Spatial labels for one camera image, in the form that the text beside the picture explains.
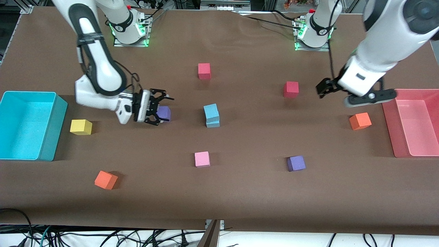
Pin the deep pink foam cube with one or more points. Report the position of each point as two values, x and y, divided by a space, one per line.
204 71

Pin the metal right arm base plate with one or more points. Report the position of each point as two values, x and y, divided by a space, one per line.
132 44

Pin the brown table cover sheet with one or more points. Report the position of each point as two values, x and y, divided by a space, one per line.
240 192

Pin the dark wooden post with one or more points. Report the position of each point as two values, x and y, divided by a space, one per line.
211 238

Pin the light blue foam cube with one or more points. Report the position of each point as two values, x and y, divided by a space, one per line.
213 124
211 111

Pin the cyan plastic bin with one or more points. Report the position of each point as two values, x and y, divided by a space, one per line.
24 127

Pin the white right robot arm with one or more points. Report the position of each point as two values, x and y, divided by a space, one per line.
103 75

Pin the small metal bracket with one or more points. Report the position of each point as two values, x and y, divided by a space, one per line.
221 223

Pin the light pink foam cube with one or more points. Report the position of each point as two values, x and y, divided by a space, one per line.
202 159

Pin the red foam cube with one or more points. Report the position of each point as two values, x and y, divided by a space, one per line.
291 89

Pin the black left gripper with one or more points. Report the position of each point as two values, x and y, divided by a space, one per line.
330 85

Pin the orange foam cube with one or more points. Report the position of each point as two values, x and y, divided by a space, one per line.
360 121
105 180

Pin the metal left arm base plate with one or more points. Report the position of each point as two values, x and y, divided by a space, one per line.
301 48

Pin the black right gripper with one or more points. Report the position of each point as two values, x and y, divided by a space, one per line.
151 107

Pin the purple foam cube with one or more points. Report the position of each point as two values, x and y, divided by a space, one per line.
296 163
165 113

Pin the pink plastic bin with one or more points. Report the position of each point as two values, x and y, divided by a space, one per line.
418 127

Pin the yellow foam cube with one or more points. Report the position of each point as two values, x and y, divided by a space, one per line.
80 127

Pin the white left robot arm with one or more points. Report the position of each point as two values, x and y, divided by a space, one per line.
387 41

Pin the grey metal frame rail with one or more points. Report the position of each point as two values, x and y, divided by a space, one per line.
223 5

